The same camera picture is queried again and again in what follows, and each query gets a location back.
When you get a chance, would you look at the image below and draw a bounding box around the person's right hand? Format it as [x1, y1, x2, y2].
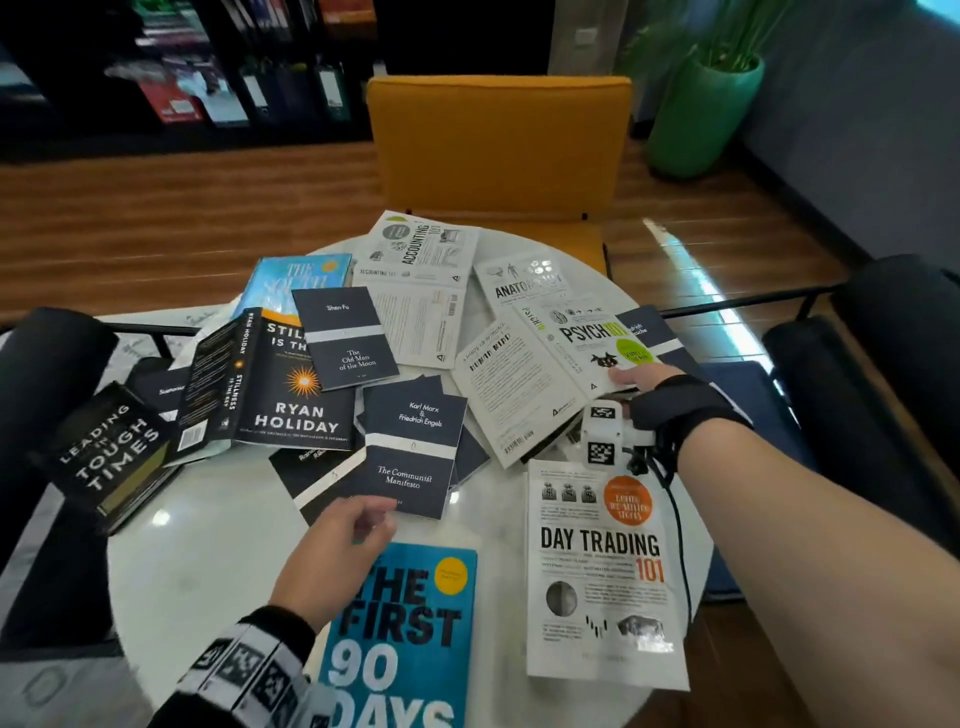
[609, 363, 754, 475]

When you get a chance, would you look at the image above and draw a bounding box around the person's left hand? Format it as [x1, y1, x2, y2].
[268, 494, 399, 634]

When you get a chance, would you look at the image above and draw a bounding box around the small black white-striped paperback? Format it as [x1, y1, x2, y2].
[351, 375, 469, 522]

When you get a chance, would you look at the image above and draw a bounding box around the person's right forearm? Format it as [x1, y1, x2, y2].
[673, 418, 960, 728]

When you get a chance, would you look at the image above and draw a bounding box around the person's left forearm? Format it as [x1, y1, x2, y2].
[148, 606, 339, 728]

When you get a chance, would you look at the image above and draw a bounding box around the small dark blue paperback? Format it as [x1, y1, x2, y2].
[615, 303, 708, 378]

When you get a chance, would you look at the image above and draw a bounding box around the small black paperback book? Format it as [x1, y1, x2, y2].
[448, 421, 493, 489]
[355, 374, 445, 438]
[123, 357, 193, 423]
[267, 445, 370, 528]

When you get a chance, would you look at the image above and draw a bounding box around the open white book green label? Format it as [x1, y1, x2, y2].
[450, 291, 663, 471]

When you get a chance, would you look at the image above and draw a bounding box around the blue book with yellow circle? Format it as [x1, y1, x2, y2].
[318, 541, 480, 728]

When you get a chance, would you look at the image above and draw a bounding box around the white book with skeleton print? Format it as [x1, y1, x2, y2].
[472, 250, 595, 318]

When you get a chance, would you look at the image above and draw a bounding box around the black hardcover with sun print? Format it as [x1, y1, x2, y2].
[174, 306, 358, 468]

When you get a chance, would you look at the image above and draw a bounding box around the white marker wrist band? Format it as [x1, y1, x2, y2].
[174, 621, 339, 728]

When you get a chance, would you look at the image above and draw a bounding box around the small black paperback grey stripe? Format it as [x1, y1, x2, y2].
[290, 285, 401, 393]

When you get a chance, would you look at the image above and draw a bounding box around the white book with orange circle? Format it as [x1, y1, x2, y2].
[524, 458, 692, 693]

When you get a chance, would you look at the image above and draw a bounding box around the open white book grey print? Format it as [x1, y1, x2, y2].
[351, 210, 482, 371]

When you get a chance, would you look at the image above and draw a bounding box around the black armchair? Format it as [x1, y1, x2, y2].
[0, 306, 178, 655]
[658, 253, 960, 560]

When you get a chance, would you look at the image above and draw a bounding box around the green plant pot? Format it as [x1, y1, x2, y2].
[645, 54, 767, 181]

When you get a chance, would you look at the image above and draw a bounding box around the light blue book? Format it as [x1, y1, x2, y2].
[231, 253, 354, 321]

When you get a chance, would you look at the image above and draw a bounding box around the yellow upholstered chair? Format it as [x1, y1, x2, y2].
[365, 74, 634, 280]

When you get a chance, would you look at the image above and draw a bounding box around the thick black book white lettering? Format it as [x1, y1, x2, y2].
[28, 381, 183, 537]

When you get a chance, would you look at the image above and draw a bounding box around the green leafy plant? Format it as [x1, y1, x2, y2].
[619, 0, 800, 95]

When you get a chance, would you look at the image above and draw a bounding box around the row of shelved books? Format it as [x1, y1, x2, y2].
[105, 0, 376, 127]

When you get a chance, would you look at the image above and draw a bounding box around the black bookshelf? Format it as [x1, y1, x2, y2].
[0, 0, 380, 162]

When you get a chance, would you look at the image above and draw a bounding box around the white wrist camera with markers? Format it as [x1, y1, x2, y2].
[579, 399, 655, 475]

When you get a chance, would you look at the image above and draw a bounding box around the black camera cable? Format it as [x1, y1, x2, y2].
[646, 450, 696, 627]

